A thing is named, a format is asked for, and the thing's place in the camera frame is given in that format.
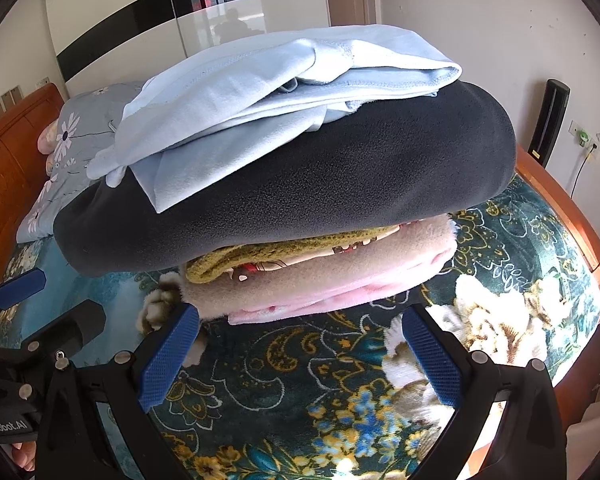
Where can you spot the wooden bed side rail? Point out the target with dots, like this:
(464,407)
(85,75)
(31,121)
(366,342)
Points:
(580,230)

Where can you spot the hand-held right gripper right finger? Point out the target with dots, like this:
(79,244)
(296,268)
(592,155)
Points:
(430,360)

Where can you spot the grey floral pillow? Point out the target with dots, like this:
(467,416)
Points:
(65,160)

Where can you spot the pink pillow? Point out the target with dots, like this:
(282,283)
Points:
(46,140)

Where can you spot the light blue garment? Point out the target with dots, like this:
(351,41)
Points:
(220,95)

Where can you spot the dark grey fleece garment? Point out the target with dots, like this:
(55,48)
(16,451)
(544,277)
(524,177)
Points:
(330,170)

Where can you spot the pink fleece garment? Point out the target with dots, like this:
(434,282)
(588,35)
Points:
(305,304)

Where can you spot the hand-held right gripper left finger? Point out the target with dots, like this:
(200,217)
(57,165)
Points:
(167,357)

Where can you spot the person's left hand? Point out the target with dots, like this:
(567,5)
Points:
(22,456)

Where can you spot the black tower appliance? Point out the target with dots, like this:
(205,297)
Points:
(547,120)

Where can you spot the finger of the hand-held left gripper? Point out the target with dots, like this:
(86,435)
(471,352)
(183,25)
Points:
(17,288)
(82,322)

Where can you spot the white black-striped wardrobe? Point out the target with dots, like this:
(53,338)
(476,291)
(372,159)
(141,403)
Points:
(130,15)

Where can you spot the pink fluffy garment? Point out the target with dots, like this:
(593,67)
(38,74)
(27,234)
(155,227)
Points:
(340,269)

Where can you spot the wooden headboard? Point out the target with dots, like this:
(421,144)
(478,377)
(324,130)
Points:
(5,170)

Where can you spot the striped wall panel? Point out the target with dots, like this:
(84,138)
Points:
(0,107)

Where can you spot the olive knit garment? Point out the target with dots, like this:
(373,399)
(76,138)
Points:
(280,251)

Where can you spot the wall socket with green plug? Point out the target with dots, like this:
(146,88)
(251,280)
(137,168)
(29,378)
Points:
(584,135)

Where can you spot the dark floral blanket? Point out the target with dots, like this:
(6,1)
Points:
(290,390)

